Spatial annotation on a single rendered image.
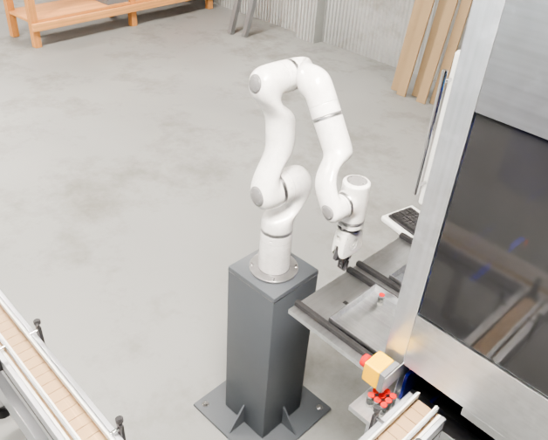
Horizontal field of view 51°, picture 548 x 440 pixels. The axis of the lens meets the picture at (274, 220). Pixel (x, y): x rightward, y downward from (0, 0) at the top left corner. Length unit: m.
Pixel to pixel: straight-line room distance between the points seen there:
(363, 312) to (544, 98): 1.09
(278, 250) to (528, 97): 1.14
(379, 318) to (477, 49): 1.08
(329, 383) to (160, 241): 1.48
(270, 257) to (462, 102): 1.06
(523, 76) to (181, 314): 2.43
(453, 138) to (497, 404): 0.69
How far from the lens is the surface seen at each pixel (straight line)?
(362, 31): 7.17
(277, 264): 2.13
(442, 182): 1.38
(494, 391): 1.60
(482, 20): 1.25
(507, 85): 1.25
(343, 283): 2.16
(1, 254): 3.87
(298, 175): 1.99
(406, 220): 2.66
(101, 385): 2.98
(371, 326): 2.01
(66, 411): 1.73
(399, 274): 2.25
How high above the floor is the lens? 2.28
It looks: 35 degrees down
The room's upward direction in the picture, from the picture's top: 4 degrees clockwise
